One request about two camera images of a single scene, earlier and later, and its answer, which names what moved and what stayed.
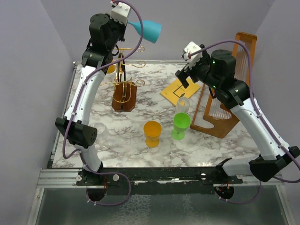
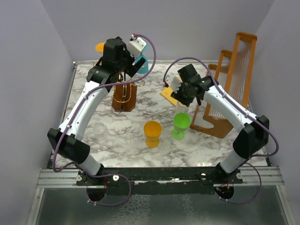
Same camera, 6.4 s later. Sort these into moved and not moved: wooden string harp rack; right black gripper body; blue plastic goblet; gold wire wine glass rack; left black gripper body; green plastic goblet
Moved: blue plastic goblet; right black gripper body; left black gripper body
Not moved: green plastic goblet; gold wire wine glass rack; wooden string harp rack
